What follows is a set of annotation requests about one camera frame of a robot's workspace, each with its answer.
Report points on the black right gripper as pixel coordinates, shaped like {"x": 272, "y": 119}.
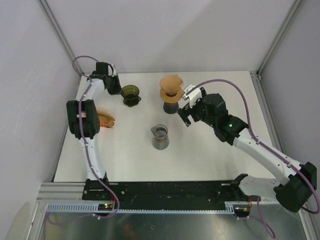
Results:
{"x": 183, "y": 112}

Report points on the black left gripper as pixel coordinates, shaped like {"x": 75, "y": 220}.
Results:
{"x": 117, "y": 90}

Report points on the green glass cone dripper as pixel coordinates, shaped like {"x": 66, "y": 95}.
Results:
{"x": 130, "y": 94}

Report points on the wooden ring dripper holder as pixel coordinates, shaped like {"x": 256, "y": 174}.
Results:
{"x": 171, "y": 99}

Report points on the pink transparent cone dripper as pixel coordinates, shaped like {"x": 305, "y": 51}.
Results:
{"x": 171, "y": 86}

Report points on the dark glass jar wooden band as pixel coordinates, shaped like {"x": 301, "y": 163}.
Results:
{"x": 160, "y": 139}

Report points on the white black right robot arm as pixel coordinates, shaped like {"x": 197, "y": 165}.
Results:
{"x": 293, "y": 183}

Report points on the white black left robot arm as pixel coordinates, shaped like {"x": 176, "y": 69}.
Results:
{"x": 83, "y": 118}

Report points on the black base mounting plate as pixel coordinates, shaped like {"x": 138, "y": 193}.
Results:
{"x": 166, "y": 195}

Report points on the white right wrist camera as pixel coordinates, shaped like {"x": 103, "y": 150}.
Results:
{"x": 192, "y": 93}

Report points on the aluminium corner post left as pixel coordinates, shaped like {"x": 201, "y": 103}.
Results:
{"x": 52, "y": 20}

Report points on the aluminium corner post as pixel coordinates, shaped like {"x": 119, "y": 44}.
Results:
{"x": 52, "y": 20}
{"x": 281, "y": 33}

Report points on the aluminium corner post right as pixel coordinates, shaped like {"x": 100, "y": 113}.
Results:
{"x": 281, "y": 33}

